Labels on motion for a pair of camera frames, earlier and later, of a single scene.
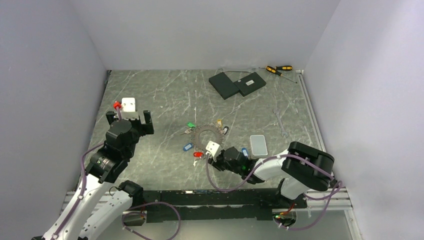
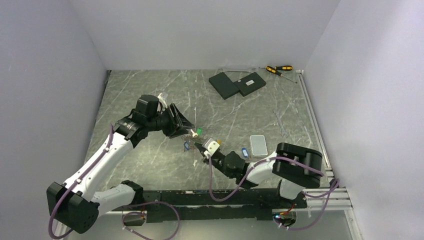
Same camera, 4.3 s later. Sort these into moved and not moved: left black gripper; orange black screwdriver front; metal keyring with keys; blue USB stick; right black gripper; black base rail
Moved: metal keyring with keys; left black gripper
Not moved: black base rail; blue USB stick; orange black screwdriver front; right black gripper
